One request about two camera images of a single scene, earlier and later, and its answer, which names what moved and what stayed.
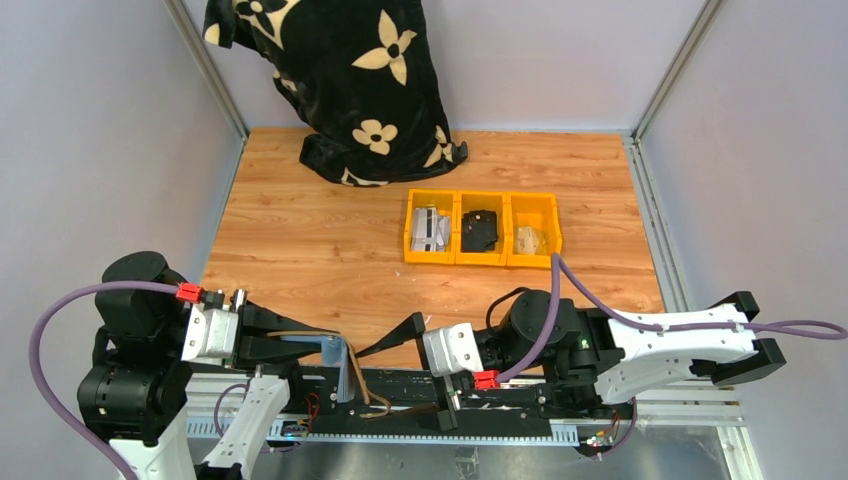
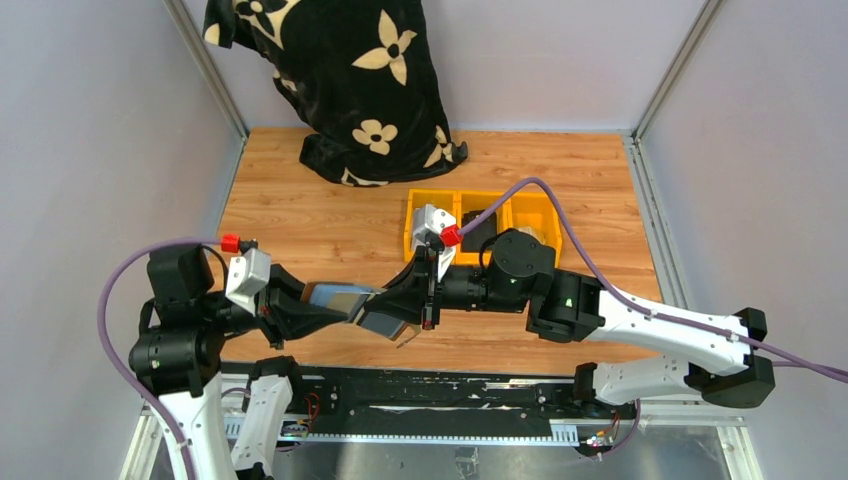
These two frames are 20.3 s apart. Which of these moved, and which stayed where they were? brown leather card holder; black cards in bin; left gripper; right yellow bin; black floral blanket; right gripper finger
Moved: brown leather card holder; right gripper finger; left gripper
Stayed: black floral blanket; black cards in bin; right yellow bin
